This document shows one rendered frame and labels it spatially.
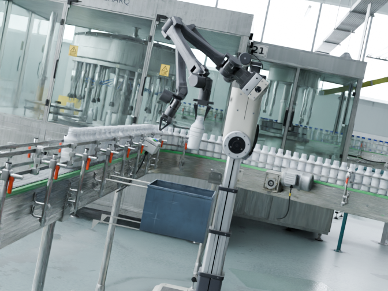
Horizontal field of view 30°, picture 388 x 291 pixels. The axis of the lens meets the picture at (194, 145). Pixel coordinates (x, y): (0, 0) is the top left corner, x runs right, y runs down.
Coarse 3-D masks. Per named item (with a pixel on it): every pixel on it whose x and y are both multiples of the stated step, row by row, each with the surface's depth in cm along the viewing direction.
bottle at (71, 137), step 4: (72, 128) 296; (68, 132) 297; (72, 132) 297; (76, 132) 298; (68, 136) 297; (72, 136) 297; (76, 136) 298; (64, 140) 297; (68, 140) 296; (72, 140) 296; (76, 140) 297; (64, 148) 296; (68, 148) 296; (76, 148) 298; (64, 152) 296; (68, 152) 296; (64, 156) 296; (68, 156) 296; (60, 160) 298; (64, 160) 296; (68, 168) 297; (72, 168) 299
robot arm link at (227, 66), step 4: (228, 60) 382; (224, 64) 384; (228, 64) 382; (232, 64) 382; (224, 68) 384; (228, 68) 383; (232, 68) 381; (236, 68) 384; (228, 72) 383; (232, 72) 385; (236, 72) 386
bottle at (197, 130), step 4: (200, 116) 353; (196, 120) 350; (200, 120) 349; (192, 124) 350; (196, 124) 349; (200, 124) 349; (192, 128) 349; (196, 128) 348; (200, 128) 348; (204, 128) 351; (192, 132) 349; (196, 132) 348; (200, 132) 348; (192, 136) 349; (196, 136) 349; (200, 136) 349; (188, 140) 351; (192, 140) 349; (196, 140) 349; (200, 140) 350; (188, 144) 350; (192, 144) 349; (196, 144) 349; (192, 148) 349; (196, 148) 349
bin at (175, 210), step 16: (160, 192) 339; (176, 192) 338; (192, 192) 368; (208, 192) 367; (144, 208) 340; (160, 208) 339; (176, 208) 338; (192, 208) 338; (208, 208) 337; (112, 224) 346; (144, 224) 340; (160, 224) 339; (176, 224) 339; (192, 224) 338; (208, 224) 359; (192, 240) 338
